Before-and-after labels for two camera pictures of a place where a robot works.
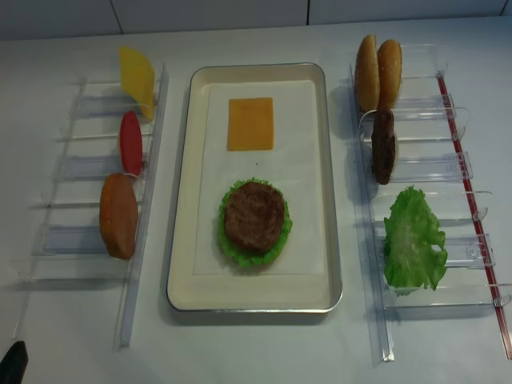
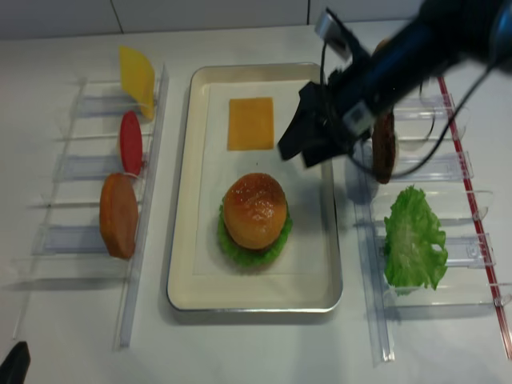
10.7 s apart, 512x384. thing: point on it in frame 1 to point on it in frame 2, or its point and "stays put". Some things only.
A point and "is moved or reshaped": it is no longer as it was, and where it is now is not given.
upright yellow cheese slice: x=137 y=75 stays put
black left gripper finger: x=13 y=366 stays put
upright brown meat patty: x=383 y=145 stays put
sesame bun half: x=367 y=82 is moved or reshaped
